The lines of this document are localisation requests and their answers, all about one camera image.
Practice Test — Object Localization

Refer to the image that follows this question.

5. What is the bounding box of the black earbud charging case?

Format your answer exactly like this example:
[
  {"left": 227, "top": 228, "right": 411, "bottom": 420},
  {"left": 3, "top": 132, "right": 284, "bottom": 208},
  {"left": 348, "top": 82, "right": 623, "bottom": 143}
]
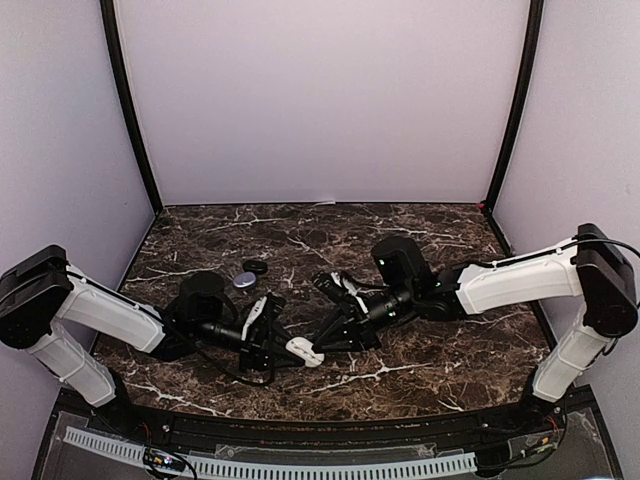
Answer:
[{"left": 242, "top": 259, "right": 268, "bottom": 276}]

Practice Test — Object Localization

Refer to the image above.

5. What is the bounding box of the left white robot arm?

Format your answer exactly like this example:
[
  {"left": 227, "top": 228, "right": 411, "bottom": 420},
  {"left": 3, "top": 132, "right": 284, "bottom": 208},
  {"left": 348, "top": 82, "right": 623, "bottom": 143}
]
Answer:
[{"left": 1, "top": 245, "right": 324, "bottom": 436}]

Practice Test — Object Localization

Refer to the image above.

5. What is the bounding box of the purple charging case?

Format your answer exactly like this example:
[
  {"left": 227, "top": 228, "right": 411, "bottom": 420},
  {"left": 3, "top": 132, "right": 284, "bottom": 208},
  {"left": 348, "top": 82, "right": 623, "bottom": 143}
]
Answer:
[{"left": 233, "top": 271, "right": 258, "bottom": 291}]

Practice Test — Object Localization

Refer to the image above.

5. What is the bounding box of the white charging case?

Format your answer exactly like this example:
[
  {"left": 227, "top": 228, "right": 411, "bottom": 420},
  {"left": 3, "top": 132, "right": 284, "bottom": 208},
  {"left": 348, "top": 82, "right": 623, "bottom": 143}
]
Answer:
[{"left": 285, "top": 337, "right": 325, "bottom": 368}]

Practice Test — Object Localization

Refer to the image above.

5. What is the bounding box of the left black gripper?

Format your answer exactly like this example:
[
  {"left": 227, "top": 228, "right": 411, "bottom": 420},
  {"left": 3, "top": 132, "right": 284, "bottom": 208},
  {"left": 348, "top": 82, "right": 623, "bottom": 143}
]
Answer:
[{"left": 193, "top": 314, "right": 308, "bottom": 374}]

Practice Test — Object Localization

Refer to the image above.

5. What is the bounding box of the black frame post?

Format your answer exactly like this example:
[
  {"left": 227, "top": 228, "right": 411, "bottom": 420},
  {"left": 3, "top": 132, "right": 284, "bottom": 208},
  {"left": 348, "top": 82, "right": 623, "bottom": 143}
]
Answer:
[
  {"left": 99, "top": 0, "right": 164, "bottom": 215},
  {"left": 482, "top": 0, "right": 545, "bottom": 216}
]

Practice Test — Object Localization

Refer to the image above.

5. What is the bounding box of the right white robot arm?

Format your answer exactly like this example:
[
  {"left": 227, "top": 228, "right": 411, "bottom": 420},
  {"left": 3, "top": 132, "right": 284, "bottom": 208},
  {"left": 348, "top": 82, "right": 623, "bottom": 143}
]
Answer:
[{"left": 312, "top": 223, "right": 639, "bottom": 434}]

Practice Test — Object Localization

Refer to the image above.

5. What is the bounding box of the white slotted cable duct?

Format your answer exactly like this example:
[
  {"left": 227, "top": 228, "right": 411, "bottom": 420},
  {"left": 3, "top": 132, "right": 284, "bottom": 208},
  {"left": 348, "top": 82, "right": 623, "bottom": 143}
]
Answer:
[{"left": 63, "top": 425, "right": 477, "bottom": 480}]

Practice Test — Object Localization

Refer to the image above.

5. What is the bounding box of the left black frame post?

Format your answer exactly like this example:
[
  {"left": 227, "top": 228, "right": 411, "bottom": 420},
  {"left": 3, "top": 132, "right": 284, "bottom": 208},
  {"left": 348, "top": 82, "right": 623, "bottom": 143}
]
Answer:
[{"left": 99, "top": 0, "right": 164, "bottom": 215}]

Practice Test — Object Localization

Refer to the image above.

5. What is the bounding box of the right black frame post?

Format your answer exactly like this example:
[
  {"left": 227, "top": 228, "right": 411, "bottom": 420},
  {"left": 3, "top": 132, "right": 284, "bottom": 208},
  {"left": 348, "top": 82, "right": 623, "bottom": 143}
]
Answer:
[{"left": 482, "top": 0, "right": 545, "bottom": 216}]

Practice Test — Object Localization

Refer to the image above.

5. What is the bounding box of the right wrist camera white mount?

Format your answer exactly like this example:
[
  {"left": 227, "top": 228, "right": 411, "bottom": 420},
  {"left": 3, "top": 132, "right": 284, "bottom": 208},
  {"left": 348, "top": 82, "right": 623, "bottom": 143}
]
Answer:
[{"left": 312, "top": 271, "right": 369, "bottom": 314}]

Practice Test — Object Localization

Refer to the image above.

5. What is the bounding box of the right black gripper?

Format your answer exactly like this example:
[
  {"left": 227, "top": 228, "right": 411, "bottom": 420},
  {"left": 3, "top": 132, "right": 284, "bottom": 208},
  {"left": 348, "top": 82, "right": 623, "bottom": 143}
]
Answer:
[{"left": 310, "top": 282, "right": 416, "bottom": 354}]

